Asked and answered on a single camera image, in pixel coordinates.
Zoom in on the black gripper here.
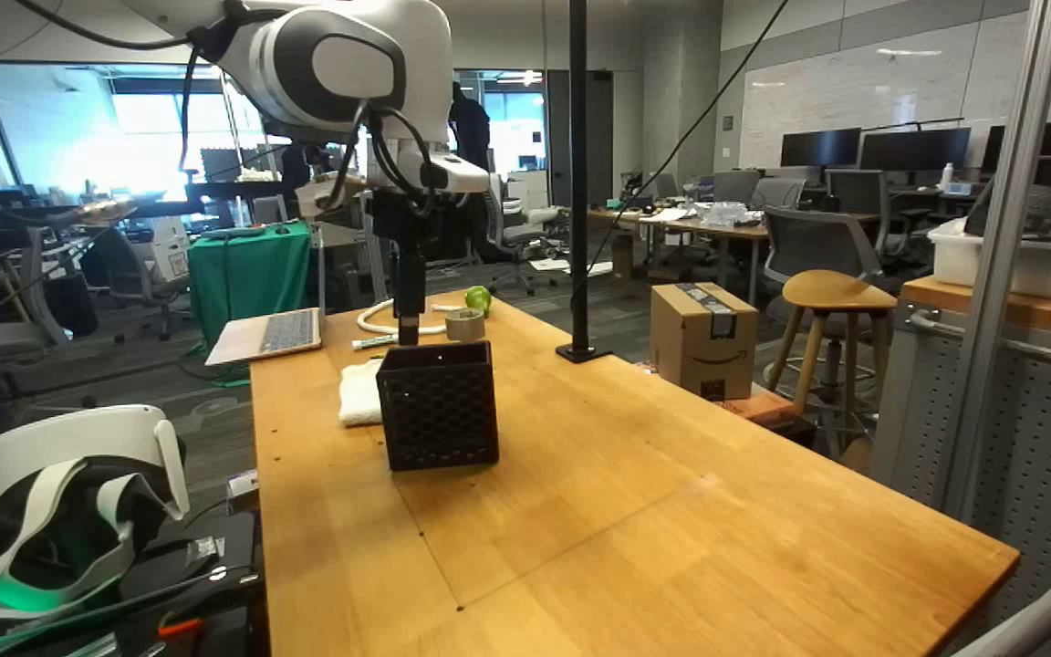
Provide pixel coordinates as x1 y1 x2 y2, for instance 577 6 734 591
370 191 443 347

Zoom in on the black computer monitor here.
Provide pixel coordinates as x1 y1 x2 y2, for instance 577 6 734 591
783 128 862 169

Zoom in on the silver laptop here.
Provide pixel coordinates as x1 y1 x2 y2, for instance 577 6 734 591
205 306 320 369

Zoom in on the cardboard box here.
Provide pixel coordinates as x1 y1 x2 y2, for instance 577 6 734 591
651 282 761 401

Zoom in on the small green plant pot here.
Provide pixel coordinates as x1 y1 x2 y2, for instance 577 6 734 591
446 286 493 341

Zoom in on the wooden stool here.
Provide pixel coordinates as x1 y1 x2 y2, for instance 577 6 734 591
767 270 897 416

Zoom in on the white towel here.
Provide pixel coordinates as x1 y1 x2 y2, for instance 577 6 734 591
341 362 382 427

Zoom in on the black vertical pole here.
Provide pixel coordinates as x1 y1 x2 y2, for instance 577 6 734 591
554 0 606 365

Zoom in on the black perforated box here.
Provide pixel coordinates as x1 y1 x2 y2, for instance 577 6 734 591
377 341 502 470

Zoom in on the white storage bin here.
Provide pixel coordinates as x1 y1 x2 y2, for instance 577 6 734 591
924 214 1051 306

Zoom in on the white VR headset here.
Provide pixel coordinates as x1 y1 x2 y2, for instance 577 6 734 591
0 405 190 620

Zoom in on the grey office chair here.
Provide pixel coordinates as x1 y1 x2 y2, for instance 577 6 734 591
764 207 883 293

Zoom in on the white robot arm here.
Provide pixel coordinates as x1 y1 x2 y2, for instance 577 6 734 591
123 0 491 347

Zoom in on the green cloth covered table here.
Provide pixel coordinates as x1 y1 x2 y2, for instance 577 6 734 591
186 221 309 342

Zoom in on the silver aluminium frame post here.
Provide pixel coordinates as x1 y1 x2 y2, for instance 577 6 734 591
941 0 1051 522

